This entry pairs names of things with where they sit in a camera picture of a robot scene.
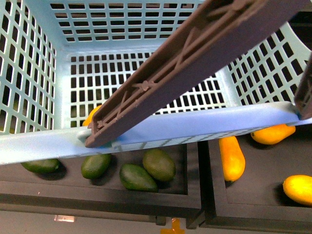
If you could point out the yellow mango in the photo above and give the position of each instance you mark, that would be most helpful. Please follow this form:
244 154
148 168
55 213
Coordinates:
232 158
90 116
299 189
273 135

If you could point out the light blue plastic basket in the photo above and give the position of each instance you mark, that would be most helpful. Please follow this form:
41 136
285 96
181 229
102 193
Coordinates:
60 59

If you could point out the brown basket handle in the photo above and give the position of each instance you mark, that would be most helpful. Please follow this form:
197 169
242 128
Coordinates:
303 95
215 34

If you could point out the green avocado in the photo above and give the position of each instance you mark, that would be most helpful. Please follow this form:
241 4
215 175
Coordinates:
134 177
95 166
159 165
42 166

